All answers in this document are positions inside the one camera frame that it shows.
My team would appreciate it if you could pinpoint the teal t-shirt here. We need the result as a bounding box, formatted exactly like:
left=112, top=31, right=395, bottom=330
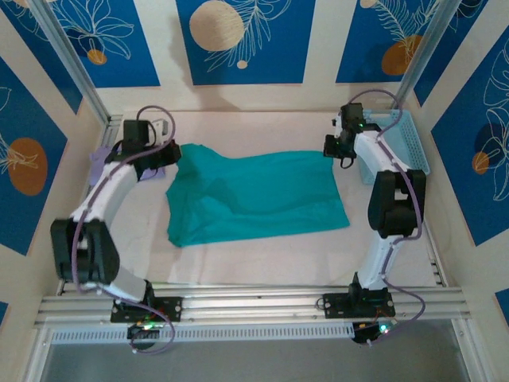
left=165, top=142, right=351, bottom=248

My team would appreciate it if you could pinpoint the folded lavender t-shirt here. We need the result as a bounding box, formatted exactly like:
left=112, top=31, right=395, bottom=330
left=89, top=145, right=166, bottom=188

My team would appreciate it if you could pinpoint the light blue plastic basket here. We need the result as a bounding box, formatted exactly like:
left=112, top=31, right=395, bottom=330
left=352, top=109, right=431, bottom=185

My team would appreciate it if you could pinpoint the black controller board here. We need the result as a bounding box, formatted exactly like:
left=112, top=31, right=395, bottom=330
left=126, top=321, right=160, bottom=351
left=352, top=320, right=398, bottom=346

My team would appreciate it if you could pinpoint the aluminium table side rail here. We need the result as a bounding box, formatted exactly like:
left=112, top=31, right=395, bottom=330
left=419, top=222, right=449, bottom=288
left=55, top=114, right=124, bottom=295

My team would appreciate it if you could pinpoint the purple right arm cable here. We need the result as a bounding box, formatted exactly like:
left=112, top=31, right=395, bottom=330
left=349, top=89, right=427, bottom=347

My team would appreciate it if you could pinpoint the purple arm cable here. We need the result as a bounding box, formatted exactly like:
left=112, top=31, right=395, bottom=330
left=349, top=89, right=427, bottom=347
left=72, top=104, right=178, bottom=356

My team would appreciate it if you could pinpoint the aluminium frame post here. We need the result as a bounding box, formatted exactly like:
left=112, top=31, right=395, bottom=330
left=27, top=0, right=111, bottom=123
left=391, top=0, right=458, bottom=111

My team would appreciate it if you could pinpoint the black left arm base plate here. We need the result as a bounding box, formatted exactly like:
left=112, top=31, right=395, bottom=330
left=110, top=296, right=185, bottom=324

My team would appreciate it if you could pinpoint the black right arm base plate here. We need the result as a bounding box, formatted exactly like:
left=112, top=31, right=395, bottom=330
left=322, top=292, right=395, bottom=320

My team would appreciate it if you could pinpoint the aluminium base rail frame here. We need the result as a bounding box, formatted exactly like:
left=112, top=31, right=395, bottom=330
left=33, top=284, right=474, bottom=330

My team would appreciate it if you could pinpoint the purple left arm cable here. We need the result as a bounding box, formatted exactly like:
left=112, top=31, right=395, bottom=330
left=72, top=104, right=178, bottom=356

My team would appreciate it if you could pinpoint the white slotted cable duct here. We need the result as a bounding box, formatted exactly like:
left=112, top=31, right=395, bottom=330
left=49, top=322, right=357, bottom=345

